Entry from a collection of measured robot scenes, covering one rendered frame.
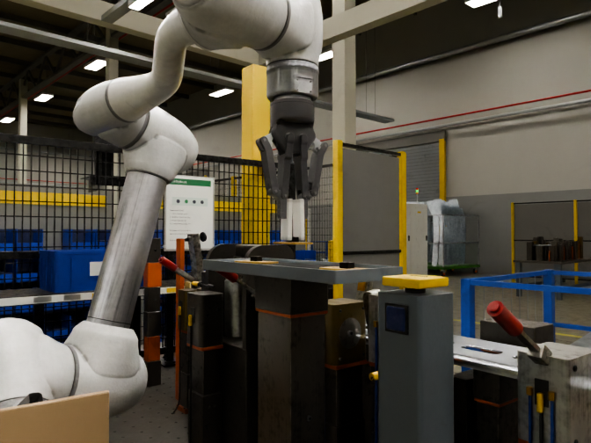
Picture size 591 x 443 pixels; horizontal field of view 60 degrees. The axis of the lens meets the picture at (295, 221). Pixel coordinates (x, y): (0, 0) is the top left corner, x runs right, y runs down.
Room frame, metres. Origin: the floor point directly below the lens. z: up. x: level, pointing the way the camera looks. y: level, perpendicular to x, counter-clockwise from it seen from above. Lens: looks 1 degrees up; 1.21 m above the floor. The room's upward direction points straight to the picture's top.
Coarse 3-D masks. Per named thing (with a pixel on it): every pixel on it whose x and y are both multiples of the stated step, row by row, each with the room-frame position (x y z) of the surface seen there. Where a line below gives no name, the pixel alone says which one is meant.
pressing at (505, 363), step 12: (456, 336) 1.08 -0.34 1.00; (456, 348) 0.96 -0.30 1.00; (480, 348) 0.97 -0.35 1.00; (492, 348) 0.96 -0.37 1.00; (504, 348) 0.96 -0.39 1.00; (516, 348) 0.96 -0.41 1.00; (456, 360) 0.89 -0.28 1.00; (468, 360) 0.87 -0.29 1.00; (480, 360) 0.86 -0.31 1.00; (492, 360) 0.87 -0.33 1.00; (504, 360) 0.87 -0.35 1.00; (516, 360) 0.87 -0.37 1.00; (492, 372) 0.84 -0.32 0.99; (504, 372) 0.82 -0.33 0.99; (516, 372) 0.80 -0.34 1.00
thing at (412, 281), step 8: (384, 280) 0.66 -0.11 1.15; (392, 280) 0.65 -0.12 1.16; (400, 280) 0.64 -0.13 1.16; (408, 280) 0.63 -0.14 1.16; (416, 280) 0.62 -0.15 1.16; (424, 280) 0.62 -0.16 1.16; (432, 280) 0.63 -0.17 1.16; (440, 280) 0.64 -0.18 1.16; (448, 280) 0.65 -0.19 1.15; (408, 288) 0.65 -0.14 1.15; (416, 288) 0.62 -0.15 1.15; (424, 288) 0.65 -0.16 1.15
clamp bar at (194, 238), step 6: (192, 234) 1.50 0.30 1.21; (198, 234) 1.51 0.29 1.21; (204, 234) 1.53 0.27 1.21; (186, 240) 1.50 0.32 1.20; (192, 240) 1.50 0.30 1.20; (198, 240) 1.51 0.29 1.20; (204, 240) 1.53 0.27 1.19; (192, 246) 1.51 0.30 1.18; (198, 246) 1.51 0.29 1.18; (192, 252) 1.51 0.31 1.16; (198, 252) 1.51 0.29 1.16; (192, 258) 1.52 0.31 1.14; (198, 258) 1.51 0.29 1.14; (192, 264) 1.52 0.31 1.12; (198, 264) 1.51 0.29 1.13; (192, 270) 1.53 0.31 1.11; (198, 270) 1.51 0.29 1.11; (198, 276) 1.51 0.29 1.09
